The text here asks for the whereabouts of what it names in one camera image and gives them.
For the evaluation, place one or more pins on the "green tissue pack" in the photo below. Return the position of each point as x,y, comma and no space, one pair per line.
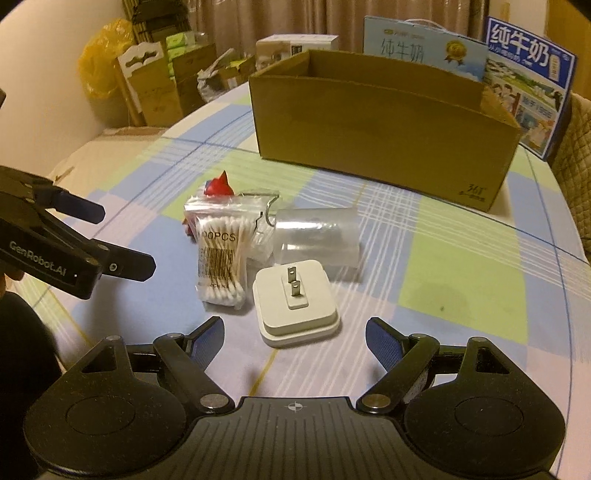
184,40
176,55

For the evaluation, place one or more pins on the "white plug charger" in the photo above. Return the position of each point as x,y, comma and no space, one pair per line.
300,323

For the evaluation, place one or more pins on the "black metal folding rack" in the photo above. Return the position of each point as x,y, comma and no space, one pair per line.
138,18

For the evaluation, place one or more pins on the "brown carton with white flap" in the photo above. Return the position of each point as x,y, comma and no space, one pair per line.
147,97

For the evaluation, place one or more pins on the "plaid tablecloth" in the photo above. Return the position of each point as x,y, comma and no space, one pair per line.
438,277

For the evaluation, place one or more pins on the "brown carton of tissue packs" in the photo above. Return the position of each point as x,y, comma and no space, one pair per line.
191,76

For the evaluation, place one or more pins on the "white product box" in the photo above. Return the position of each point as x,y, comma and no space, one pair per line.
295,46

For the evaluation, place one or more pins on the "yellow plastic bag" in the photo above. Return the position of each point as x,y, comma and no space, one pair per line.
99,64

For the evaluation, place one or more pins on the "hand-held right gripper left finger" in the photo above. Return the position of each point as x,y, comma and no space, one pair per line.
210,341

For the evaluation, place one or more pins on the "small green label cardboard box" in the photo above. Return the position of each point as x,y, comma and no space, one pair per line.
240,71

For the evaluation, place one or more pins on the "beige embroidered bed sheet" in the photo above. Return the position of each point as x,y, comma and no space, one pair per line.
115,138

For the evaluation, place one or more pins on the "grey plastic bag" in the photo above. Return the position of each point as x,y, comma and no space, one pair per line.
212,78

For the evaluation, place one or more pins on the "clear plastic container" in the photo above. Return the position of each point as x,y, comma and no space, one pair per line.
318,235

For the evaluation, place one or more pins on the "brown cardboard box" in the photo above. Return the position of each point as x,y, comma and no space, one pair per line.
369,138

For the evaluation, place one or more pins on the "blue and red cat figurine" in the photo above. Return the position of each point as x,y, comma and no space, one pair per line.
219,187

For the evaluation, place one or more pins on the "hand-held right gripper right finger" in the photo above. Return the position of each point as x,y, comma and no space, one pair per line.
383,344

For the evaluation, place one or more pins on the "dark blue milk carton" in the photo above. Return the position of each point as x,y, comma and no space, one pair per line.
526,55

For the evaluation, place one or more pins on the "beige curtain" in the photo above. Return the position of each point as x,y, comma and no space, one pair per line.
277,18

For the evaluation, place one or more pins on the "clear pack of metal hooks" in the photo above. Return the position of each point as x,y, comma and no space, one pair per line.
267,240

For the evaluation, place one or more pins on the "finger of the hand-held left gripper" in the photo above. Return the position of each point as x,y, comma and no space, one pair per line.
78,208
124,266

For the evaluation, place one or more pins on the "bag of cotton swabs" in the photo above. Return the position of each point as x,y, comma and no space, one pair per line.
221,258

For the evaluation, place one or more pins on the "light blue milk carton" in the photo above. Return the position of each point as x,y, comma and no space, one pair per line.
406,46

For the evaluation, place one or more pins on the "chair with quilted cover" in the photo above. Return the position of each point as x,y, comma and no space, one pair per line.
577,161

